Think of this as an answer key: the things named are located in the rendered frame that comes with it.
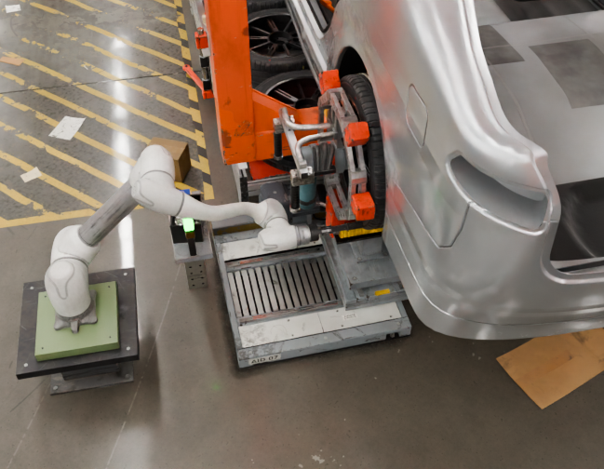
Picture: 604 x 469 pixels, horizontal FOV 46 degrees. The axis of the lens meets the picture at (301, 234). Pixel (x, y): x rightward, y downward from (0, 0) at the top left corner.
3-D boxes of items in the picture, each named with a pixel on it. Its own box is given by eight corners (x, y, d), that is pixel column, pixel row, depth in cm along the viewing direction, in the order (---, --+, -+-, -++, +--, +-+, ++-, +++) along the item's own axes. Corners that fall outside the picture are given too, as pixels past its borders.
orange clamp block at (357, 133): (366, 144, 276) (370, 138, 267) (346, 147, 274) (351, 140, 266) (362, 127, 276) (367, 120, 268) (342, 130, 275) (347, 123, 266)
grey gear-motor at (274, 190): (344, 238, 374) (347, 190, 349) (266, 252, 368) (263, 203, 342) (335, 215, 386) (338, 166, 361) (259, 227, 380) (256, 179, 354)
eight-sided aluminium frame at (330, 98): (361, 244, 304) (370, 145, 264) (346, 247, 303) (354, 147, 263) (329, 162, 340) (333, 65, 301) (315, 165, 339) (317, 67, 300)
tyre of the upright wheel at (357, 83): (395, 224, 339) (444, 218, 274) (347, 233, 335) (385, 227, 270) (372, 88, 339) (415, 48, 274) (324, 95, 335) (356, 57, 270)
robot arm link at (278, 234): (297, 233, 292) (290, 214, 302) (260, 239, 289) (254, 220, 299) (298, 253, 299) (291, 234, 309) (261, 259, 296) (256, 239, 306)
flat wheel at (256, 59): (208, 60, 455) (205, 28, 438) (292, 29, 482) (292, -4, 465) (266, 111, 419) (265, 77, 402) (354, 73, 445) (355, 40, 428)
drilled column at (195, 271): (208, 286, 362) (199, 229, 332) (189, 289, 361) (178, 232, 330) (206, 271, 369) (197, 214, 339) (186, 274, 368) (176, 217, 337)
